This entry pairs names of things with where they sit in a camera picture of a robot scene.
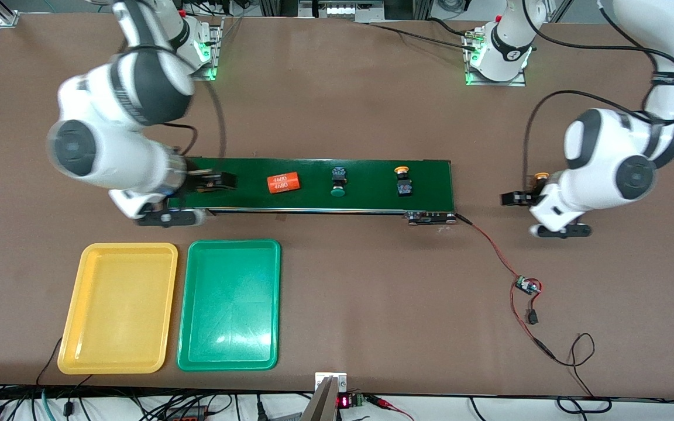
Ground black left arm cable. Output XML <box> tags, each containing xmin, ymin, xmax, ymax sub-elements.
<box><xmin>523</xmin><ymin>0</ymin><xmax>674</xmax><ymax>202</ymax></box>

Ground black table cable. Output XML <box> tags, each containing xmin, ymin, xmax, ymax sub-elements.
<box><xmin>366</xmin><ymin>16</ymin><xmax>484</xmax><ymax>53</ymax></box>

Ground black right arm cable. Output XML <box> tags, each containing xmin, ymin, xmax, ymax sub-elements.
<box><xmin>161</xmin><ymin>82</ymin><xmax>228</xmax><ymax>160</ymax></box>

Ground red clip lead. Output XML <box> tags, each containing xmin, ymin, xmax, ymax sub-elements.
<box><xmin>366</xmin><ymin>395</ymin><xmax>417</xmax><ymax>421</ymax></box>

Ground yellow plastic tray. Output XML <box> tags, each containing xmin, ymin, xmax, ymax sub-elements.
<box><xmin>57</xmin><ymin>242</ymin><xmax>179</xmax><ymax>375</ymax></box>

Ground green plastic tray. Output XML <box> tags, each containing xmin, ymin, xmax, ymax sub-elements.
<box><xmin>177</xmin><ymin>239</ymin><xmax>282</xmax><ymax>372</ymax></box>

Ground red black wire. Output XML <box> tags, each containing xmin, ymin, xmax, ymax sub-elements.
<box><xmin>453</xmin><ymin>213</ymin><xmax>613</xmax><ymax>415</ymax></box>

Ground green push button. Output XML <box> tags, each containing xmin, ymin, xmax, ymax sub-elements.
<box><xmin>329</xmin><ymin>167</ymin><xmax>348</xmax><ymax>198</ymax></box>

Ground green conveyor belt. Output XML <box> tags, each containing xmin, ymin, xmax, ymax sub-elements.
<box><xmin>165</xmin><ymin>156</ymin><xmax>459</xmax><ymax>226</ymax></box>

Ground grey control box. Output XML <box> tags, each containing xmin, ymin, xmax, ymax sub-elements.
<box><xmin>298</xmin><ymin>0</ymin><xmax>386</xmax><ymax>21</ymax></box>

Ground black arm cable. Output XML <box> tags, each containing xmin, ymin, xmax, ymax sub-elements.
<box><xmin>161</xmin><ymin>82</ymin><xmax>228</xmax><ymax>160</ymax></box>
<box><xmin>523</xmin><ymin>0</ymin><xmax>674</xmax><ymax>202</ymax></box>

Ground small black circuit board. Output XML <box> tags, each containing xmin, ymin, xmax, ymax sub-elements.
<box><xmin>514</xmin><ymin>276</ymin><xmax>544</xmax><ymax>296</ymax></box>

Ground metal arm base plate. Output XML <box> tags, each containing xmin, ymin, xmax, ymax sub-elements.
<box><xmin>188</xmin><ymin>16</ymin><xmax>225</xmax><ymax>81</ymax></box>
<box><xmin>466</xmin><ymin>29</ymin><xmax>528</xmax><ymax>87</ymax></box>

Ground orange 4680 cylinder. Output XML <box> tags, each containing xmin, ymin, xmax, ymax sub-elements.
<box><xmin>267</xmin><ymin>171</ymin><xmax>302</xmax><ymax>194</ymax></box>

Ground grey metal bracket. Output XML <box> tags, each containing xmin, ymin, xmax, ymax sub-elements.
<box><xmin>301</xmin><ymin>372</ymin><xmax>348</xmax><ymax>421</ymax></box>

